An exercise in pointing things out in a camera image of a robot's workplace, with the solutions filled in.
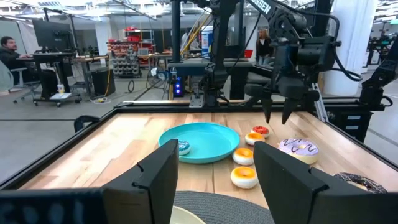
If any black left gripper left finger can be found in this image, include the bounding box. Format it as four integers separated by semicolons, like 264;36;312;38
102;139;180;224

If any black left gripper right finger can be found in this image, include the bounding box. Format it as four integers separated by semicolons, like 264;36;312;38
253;141;329;224

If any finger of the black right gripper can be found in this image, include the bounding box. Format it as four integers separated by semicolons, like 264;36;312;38
260;92;275;124
280;96;302;126

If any small red donut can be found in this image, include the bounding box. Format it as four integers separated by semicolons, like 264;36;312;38
250;125;271;139

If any small orange donut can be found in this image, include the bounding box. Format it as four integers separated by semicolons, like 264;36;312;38
230;166;259;190
244;132;266;147
232;147;255;166

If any large purple iced donut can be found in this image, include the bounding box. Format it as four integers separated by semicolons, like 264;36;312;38
277;138;320;165

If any cream round plate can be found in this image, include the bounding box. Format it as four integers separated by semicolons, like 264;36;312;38
169;205;206;224

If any standing person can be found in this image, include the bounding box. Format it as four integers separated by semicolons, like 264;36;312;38
256;28;274;66

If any wide white pillar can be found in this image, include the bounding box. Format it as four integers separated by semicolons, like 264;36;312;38
322;0;379;97

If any small blue donut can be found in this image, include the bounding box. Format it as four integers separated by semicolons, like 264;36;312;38
178;139;191;156

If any black drawer cabinet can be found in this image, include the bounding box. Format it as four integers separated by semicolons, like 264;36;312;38
320;104;374;143

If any grey round placemat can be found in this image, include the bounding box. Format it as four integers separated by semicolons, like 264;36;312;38
172;190;276;224

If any teal round plate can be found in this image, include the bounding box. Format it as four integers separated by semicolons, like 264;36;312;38
158;122;241;165

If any large chocolate iced donut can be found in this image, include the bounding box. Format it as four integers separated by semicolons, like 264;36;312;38
333;172;388;194

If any black workbench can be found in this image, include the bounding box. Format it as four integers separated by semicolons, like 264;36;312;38
167;58;274;101

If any white and blue banner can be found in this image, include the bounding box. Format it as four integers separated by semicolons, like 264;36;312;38
201;25;214;60

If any computer tower with blue light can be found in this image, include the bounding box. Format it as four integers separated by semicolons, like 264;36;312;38
172;70;186;98

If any black floor cabinet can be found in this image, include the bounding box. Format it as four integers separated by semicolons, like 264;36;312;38
91;67;116;97

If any shelf with red bins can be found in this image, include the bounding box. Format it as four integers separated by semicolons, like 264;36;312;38
107;26;156;78

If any wooden workbench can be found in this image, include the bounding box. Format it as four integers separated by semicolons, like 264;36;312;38
73;55;110;94

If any black standing desk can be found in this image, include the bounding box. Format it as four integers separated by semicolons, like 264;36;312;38
30;51;83;108

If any grey office chair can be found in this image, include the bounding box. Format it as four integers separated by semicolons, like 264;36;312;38
0;60;41;105

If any black computer monitor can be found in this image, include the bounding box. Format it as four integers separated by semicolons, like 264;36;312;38
32;19;74;53

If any seated person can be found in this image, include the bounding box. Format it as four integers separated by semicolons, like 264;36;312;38
0;35;58;99

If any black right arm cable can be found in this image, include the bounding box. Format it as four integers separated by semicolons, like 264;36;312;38
306;12;364;82

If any black metal table frame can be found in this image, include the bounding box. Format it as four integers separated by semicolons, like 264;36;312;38
0;99;398;191

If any black vertical frame post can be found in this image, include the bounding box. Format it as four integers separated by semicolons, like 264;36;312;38
170;0;182;65

